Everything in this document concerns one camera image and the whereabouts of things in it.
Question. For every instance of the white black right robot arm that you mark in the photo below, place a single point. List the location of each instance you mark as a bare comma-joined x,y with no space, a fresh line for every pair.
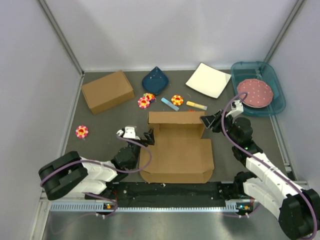
296,209

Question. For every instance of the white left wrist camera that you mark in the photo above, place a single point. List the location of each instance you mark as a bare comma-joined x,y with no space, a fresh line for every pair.
128,132

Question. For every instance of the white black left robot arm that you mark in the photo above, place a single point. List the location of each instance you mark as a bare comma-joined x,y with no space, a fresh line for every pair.
72,173

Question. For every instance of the blue chalk stick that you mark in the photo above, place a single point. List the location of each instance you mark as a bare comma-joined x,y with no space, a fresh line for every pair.
169,104

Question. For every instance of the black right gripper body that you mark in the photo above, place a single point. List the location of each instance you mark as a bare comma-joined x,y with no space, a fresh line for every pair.
218,127

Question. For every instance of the rainbow flower plush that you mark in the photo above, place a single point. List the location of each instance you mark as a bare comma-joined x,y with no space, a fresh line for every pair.
151,97

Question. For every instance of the closed brown cardboard box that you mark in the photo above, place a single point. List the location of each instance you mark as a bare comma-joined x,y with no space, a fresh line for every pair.
107,92

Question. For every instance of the orange flower plush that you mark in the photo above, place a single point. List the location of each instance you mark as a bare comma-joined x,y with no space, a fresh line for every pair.
177,100

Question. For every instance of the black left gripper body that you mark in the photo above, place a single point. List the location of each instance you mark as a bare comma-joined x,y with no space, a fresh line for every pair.
134,147

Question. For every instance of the dark blue ceramic bowl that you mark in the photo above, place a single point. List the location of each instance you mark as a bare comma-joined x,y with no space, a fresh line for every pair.
155,81

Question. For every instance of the pink dotted plate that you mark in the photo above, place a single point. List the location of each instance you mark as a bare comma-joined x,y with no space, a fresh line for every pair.
259,94

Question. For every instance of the white square plate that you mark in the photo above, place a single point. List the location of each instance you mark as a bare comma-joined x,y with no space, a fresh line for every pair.
208,81

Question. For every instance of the teal plastic bin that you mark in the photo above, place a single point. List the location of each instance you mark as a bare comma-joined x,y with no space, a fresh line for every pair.
265,72

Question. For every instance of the brown cardboard box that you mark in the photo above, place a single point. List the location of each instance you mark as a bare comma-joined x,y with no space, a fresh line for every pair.
180,154
107,92

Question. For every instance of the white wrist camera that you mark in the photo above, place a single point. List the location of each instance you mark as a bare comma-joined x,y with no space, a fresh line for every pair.
236,109
128,132

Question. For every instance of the yellow chalk stick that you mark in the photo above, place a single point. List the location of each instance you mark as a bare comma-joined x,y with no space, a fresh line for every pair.
196,105

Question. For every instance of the pink flower plush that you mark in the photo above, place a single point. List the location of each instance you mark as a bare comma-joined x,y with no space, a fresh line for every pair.
143,102
82,131

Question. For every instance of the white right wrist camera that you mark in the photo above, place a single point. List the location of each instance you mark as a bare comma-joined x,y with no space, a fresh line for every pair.
236,109

